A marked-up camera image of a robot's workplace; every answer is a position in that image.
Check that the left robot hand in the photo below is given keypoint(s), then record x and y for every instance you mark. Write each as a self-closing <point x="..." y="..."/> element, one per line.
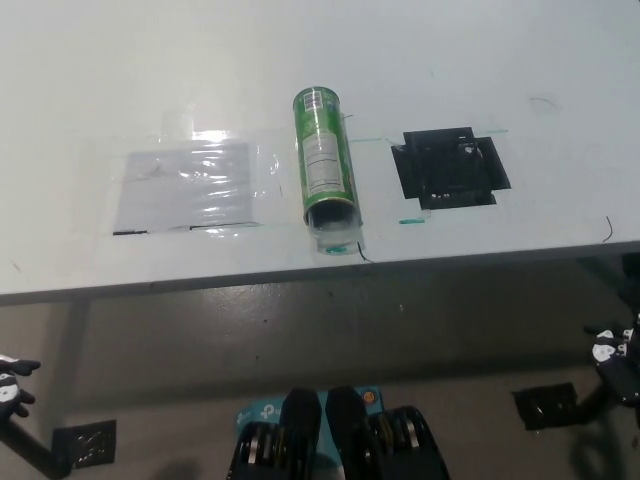
<point x="9" y="385"/>

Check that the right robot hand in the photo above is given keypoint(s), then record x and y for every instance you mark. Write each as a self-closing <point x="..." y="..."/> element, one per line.
<point x="620" y="360"/>

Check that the clear plastic chips tray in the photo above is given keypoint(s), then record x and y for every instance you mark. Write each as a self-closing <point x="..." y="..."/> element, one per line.
<point x="336" y="234"/>

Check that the green chips can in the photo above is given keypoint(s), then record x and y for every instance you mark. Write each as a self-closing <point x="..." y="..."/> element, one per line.
<point x="320" y="150"/>

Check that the black tape patch on table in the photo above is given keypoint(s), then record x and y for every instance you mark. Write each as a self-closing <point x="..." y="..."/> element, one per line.
<point x="440" y="170"/>

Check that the clear tape film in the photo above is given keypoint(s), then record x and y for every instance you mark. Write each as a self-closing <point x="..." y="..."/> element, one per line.
<point x="266" y="165"/>

